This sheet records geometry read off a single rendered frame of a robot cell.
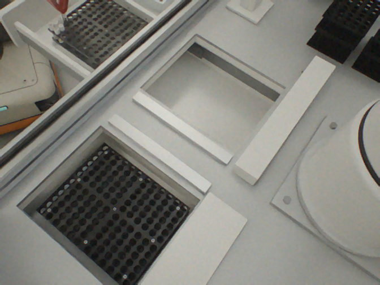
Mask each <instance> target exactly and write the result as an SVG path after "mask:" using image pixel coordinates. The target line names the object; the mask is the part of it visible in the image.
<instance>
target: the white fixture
mask: <svg viewBox="0 0 380 285"><path fill-rule="evenodd" d="M273 5H274V3H272V2H271V1H270V0H231V1H229V3H228V4H226V8H228V9H229V10H232V11H233V12H235V13H236V14H238V15H240V16H242V17H244V18H246V19H247V20H250V21H251V22H252V23H254V24H257V23H258V22H259V21H260V20H261V19H262V18H263V17H264V16H265V14H266V13H267V12H268V11H269V10H271V8H272V7H273Z"/></svg>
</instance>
